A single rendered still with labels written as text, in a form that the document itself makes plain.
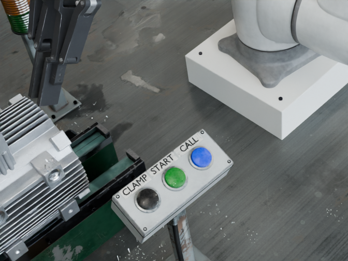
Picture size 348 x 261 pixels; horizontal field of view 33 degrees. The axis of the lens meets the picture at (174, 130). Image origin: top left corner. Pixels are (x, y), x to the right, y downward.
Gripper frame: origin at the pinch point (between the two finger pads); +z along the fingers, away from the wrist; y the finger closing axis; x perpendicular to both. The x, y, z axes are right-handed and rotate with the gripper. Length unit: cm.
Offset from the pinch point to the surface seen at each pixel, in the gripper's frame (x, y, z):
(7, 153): -3.6, -1.0, 12.1
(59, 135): 3.9, 0.3, 9.8
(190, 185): 13.0, 19.3, 8.3
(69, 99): 33, -35, 26
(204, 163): 15.4, 18.6, 5.6
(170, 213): 9.1, 20.4, 11.3
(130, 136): 35.5, -16.1, 24.9
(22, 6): 15.7, -33.2, 2.8
